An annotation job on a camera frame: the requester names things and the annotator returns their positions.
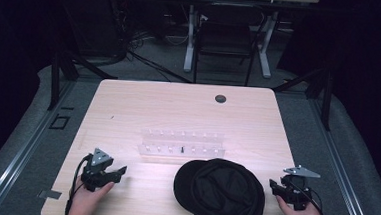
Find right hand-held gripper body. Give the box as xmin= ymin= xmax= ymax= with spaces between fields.
xmin=278 ymin=163 xmax=322 ymax=213

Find black floor cables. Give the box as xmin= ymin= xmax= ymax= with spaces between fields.
xmin=106 ymin=0 xmax=199 ymax=85

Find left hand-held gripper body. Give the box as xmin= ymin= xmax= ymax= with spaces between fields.
xmin=79 ymin=146 xmax=118 ymax=194

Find grey tape strip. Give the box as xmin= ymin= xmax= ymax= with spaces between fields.
xmin=37 ymin=188 xmax=63 ymax=201

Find black tape rectangle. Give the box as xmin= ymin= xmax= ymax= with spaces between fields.
xmin=48 ymin=113 xmax=72 ymax=131

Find clear acrylic rack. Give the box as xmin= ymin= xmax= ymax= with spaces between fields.
xmin=136 ymin=127 xmax=228 ymax=162

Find person's left hand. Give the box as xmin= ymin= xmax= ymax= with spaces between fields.
xmin=66 ymin=174 xmax=116 ymax=215

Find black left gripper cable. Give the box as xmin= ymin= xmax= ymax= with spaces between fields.
xmin=64 ymin=153 xmax=93 ymax=215

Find black chair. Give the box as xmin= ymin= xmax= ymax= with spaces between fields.
xmin=191 ymin=1 xmax=270 ymax=89

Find black cloth hat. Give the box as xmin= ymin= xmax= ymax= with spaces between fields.
xmin=171 ymin=158 xmax=209 ymax=214
xmin=188 ymin=156 xmax=269 ymax=215

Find aluminium floor rail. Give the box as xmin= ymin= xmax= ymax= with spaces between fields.
xmin=0 ymin=75 xmax=78 ymax=215
xmin=301 ymin=94 xmax=381 ymax=215

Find black metal stand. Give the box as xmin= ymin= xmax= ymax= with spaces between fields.
xmin=46 ymin=49 xmax=120 ymax=115
xmin=269 ymin=63 xmax=335 ymax=132

